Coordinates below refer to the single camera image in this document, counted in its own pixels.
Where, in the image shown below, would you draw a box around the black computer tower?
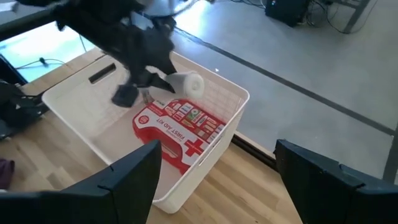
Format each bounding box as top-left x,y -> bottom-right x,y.
264,0 -> 312,28

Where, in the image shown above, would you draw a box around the grey desk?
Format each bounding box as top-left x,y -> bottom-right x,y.
0,0 -> 63,41

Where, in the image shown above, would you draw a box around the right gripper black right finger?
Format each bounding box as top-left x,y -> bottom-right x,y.
274,139 -> 398,224

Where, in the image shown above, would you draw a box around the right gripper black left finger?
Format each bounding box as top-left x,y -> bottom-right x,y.
0,139 -> 163,224

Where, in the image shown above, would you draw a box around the grey metal table leg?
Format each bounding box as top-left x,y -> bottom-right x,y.
337,0 -> 373,34

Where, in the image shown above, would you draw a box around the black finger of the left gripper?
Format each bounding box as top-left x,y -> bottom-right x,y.
145,72 -> 177,94
111,82 -> 140,108

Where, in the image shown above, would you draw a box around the tangled black floor cables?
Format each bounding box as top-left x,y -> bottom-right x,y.
306,0 -> 354,35

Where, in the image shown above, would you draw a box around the red first aid kit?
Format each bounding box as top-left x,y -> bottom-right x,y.
132,98 -> 226,175

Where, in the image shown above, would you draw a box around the white plastic cup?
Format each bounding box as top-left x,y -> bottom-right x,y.
164,70 -> 205,100

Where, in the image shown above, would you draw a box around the purple cloth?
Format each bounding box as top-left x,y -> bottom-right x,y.
0,158 -> 16,190

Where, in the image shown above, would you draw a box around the white paper note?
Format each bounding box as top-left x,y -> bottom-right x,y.
0,1 -> 19,12

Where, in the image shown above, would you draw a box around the white perforated plastic basket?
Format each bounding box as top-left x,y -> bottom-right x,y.
42,51 -> 251,215

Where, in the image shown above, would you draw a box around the black aluminium table frame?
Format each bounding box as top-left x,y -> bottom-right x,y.
231,133 -> 278,171

